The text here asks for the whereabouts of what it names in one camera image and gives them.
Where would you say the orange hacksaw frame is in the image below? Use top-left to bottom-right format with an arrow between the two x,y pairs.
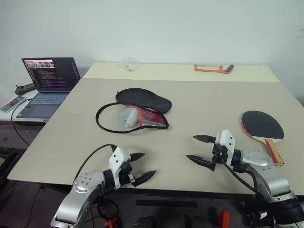
193,63 -> 235,75

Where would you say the smartphone with colourful screen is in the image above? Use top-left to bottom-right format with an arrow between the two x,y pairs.
0,95 -> 26,112

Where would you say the orange bracket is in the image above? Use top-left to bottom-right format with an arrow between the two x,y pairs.
218,209 -> 230,228
104,213 -> 117,228

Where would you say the black table tennis paddle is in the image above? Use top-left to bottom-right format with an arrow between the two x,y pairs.
240,110 -> 285,167

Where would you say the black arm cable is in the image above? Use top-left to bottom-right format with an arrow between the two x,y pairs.
72,143 -> 119,220
219,159 -> 264,198

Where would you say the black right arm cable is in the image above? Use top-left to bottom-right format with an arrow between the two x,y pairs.
219,159 -> 264,198

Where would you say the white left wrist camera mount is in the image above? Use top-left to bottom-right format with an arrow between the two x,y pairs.
108,146 -> 132,190

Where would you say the white side table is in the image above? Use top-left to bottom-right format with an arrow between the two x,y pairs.
0,89 -> 49,126

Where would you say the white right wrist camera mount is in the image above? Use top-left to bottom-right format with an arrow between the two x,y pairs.
215,129 -> 236,166

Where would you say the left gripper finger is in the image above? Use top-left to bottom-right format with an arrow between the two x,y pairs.
132,170 -> 157,188
129,152 -> 145,164

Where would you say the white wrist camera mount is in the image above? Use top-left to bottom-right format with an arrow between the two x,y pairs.
108,146 -> 132,190
215,129 -> 236,166

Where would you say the white plastic packet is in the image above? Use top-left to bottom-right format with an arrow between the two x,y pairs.
120,107 -> 140,128

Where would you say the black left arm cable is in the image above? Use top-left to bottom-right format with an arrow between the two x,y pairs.
72,143 -> 119,220

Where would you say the black laptop cable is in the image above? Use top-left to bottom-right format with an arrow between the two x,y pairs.
11,97 -> 33,147

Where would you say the dark handheld controller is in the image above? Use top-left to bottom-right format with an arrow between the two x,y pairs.
14,83 -> 37,95

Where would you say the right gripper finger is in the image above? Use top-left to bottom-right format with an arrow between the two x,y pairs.
192,134 -> 217,144
185,154 -> 214,169

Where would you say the thin black floor cable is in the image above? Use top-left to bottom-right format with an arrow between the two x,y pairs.
23,185 -> 46,228

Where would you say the grey open laptop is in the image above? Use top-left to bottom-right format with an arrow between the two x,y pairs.
17,57 -> 80,119

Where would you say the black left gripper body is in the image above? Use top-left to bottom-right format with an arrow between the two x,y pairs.
118,161 -> 137,189

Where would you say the dark rounded shape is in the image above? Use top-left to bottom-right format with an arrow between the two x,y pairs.
132,215 -> 155,228

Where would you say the clear plastic bag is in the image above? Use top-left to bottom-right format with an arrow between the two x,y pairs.
118,55 -> 142,73

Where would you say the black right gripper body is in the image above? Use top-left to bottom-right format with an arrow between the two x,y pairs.
210,143 -> 227,172

